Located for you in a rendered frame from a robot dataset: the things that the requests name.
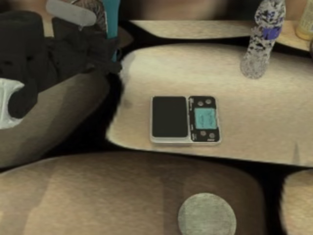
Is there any grey rounded oblong plate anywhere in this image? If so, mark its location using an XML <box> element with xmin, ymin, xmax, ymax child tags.
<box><xmin>45</xmin><ymin>0</ymin><xmax>96</xmax><ymax>28</ymax></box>

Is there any digital pocket scale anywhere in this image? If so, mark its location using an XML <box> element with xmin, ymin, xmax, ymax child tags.
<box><xmin>150</xmin><ymin>95</ymin><xmax>223</xmax><ymax>147</ymax></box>

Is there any clear plastic water bottle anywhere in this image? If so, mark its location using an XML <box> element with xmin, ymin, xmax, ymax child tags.
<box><xmin>240</xmin><ymin>0</ymin><xmax>287</xmax><ymax>79</ymax></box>

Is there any grey round coaster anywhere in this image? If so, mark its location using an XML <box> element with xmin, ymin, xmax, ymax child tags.
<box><xmin>178</xmin><ymin>192</ymin><xmax>238</xmax><ymax>235</ymax></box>

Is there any yellow plastic bottle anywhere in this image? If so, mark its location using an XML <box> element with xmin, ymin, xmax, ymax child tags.
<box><xmin>295</xmin><ymin>0</ymin><xmax>313</xmax><ymax>41</ymax></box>

